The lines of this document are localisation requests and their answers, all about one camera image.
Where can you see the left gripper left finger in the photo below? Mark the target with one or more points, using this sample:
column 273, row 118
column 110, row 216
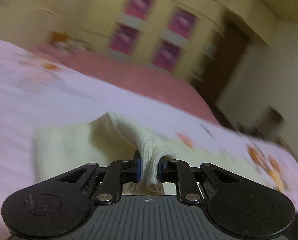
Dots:
column 118, row 173

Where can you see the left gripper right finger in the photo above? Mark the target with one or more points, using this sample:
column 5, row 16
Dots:
column 180, row 173

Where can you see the pale green knit sweater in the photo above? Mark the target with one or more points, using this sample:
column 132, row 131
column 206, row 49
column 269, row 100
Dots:
column 113, row 137

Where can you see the pink checked bed cover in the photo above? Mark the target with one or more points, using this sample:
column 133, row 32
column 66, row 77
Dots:
column 149, row 82

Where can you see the dark wooden chair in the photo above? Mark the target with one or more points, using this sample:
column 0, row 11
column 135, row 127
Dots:
column 268, row 124

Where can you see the lower right pink poster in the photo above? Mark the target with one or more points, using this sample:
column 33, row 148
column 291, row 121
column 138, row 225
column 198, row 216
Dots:
column 166, row 56

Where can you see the pink poster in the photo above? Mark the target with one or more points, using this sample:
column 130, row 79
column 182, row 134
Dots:
column 124, row 39
column 181, row 24
column 166, row 56
column 138, row 8

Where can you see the floral lilac bedsheet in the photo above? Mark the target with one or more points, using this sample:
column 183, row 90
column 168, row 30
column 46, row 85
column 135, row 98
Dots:
column 32, row 96

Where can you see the lower left pink poster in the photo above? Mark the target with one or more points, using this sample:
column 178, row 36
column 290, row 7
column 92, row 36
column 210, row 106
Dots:
column 124, row 39

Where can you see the orange patterned pillow pile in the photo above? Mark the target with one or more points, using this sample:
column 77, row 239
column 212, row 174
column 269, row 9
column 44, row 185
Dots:
column 68, row 45

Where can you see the cream wardrobe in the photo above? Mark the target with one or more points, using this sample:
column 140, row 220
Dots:
column 100, row 19

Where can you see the dark wooden door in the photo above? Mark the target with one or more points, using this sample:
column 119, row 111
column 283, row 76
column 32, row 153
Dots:
column 219, row 62

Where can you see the upper right pink poster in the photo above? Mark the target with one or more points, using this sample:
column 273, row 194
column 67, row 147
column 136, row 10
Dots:
column 181, row 24

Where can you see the upper left pink poster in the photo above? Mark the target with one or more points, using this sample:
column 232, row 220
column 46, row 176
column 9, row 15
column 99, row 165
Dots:
column 138, row 8

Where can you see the cream round headboard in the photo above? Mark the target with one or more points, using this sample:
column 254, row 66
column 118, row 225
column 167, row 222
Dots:
column 28, row 23

